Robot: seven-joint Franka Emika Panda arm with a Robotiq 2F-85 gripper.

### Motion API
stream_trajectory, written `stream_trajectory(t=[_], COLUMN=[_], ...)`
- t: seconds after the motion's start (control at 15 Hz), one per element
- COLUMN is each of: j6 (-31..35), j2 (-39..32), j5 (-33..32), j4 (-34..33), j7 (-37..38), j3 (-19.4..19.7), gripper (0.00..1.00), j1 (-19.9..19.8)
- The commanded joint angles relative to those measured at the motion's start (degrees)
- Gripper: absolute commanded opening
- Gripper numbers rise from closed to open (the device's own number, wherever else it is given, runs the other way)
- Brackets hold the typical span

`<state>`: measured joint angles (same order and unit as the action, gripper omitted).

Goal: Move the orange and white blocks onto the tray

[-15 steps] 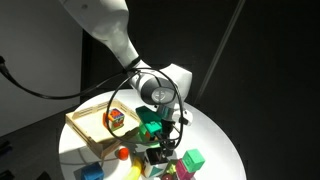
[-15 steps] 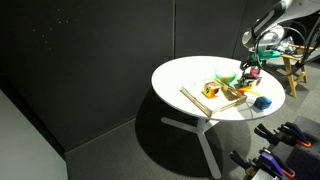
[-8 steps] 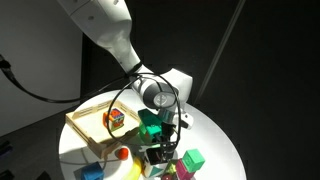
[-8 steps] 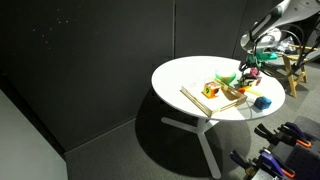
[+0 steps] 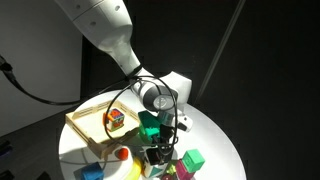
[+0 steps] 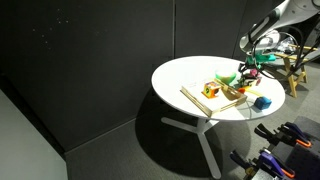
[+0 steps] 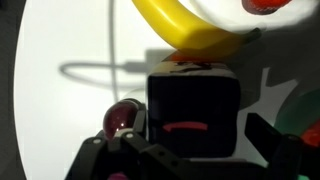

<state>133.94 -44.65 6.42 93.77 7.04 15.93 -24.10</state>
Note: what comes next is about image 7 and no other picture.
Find small orange block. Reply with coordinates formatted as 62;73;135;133
299;119;320;148

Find white black checkered fabric cube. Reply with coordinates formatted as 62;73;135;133
146;59;242;160

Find yellow toy banana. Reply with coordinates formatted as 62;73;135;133
131;0;263;62

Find dark red ball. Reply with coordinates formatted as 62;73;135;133
102;99;141;141

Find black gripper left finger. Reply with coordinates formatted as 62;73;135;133
65;128;148;180

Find grey cube block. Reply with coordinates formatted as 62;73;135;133
131;101;148;139

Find red toy strawberry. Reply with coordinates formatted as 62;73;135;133
241;0;295;16

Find green translucent bowl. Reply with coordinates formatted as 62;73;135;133
273;87;320;152

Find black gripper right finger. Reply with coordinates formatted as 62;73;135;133
244;112;320;180

